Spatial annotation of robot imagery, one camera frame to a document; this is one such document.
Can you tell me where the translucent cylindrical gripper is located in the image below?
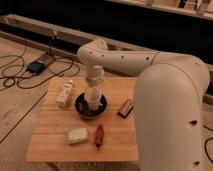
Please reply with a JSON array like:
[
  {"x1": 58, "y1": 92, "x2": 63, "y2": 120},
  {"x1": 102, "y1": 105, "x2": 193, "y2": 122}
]
[{"x1": 84, "y1": 77, "x2": 102, "y2": 101}]

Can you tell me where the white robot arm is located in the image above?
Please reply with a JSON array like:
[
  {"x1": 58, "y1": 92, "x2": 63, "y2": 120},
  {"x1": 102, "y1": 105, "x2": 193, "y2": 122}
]
[{"x1": 77, "y1": 39, "x2": 210, "y2": 171}]

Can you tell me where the white cup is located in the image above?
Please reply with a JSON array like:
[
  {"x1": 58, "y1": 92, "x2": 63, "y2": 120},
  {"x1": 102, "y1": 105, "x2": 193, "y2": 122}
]
[{"x1": 87, "y1": 99, "x2": 100, "y2": 111}]

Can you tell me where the black bowl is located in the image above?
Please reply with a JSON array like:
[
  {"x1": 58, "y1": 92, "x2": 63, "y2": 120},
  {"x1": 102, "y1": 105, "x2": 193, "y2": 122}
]
[{"x1": 75, "y1": 93, "x2": 107, "y2": 119}]

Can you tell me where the white plastic bottle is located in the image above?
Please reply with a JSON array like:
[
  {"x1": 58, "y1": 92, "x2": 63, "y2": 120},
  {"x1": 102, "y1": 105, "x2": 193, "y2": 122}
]
[{"x1": 56, "y1": 80, "x2": 74, "y2": 107}]

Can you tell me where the red snack bar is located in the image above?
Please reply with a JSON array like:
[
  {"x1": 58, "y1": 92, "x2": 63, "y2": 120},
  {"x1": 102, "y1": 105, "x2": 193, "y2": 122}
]
[{"x1": 117, "y1": 99, "x2": 133, "y2": 118}]

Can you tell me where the white sponge block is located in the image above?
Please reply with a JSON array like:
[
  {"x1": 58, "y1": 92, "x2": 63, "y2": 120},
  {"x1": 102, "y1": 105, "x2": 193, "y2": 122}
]
[{"x1": 67, "y1": 128, "x2": 89, "y2": 144}]

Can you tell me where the dark red oblong object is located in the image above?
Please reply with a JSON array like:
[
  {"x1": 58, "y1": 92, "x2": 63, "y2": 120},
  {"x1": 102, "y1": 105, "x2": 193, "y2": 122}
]
[{"x1": 95, "y1": 124, "x2": 104, "y2": 147}]

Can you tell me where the wooden table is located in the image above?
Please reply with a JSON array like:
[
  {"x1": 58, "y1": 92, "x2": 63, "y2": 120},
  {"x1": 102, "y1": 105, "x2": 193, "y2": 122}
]
[{"x1": 26, "y1": 77, "x2": 138, "y2": 163}]

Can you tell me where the blue power adapter box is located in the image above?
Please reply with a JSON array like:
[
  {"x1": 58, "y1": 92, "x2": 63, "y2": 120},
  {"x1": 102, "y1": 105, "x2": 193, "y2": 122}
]
[{"x1": 27, "y1": 61, "x2": 45, "y2": 74}]

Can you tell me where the black cable at right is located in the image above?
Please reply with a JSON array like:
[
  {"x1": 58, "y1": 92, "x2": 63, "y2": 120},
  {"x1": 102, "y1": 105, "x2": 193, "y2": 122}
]
[{"x1": 203, "y1": 124, "x2": 213, "y2": 166}]

